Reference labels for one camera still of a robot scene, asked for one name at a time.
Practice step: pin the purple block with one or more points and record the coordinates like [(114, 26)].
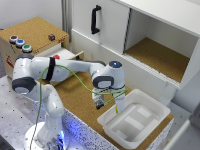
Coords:
[(51, 37)]

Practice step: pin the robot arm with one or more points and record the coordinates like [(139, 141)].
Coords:
[(33, 66)]

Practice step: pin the red button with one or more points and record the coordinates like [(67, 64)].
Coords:
[(14, 38)]

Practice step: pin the white plastic box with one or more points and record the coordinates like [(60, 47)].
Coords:
[(133, 125)]

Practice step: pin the green button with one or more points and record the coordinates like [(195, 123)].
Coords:
[(27, 47)]

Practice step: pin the white cabinet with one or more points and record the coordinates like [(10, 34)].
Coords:
[(160, 20)]

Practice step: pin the wooden drawer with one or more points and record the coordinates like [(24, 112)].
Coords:
[(68, 54)]

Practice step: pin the white sliding door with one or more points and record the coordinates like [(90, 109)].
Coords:
[(110, 26)]

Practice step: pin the wooden drawer box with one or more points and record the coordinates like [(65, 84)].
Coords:
[(33, 30)]

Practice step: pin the blue button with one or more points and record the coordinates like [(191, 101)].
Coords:
[(20, 42)]

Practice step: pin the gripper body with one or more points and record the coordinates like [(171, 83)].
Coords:
[(100, 95)]

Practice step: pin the yellow block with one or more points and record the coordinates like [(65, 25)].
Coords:
[(117, 110)]

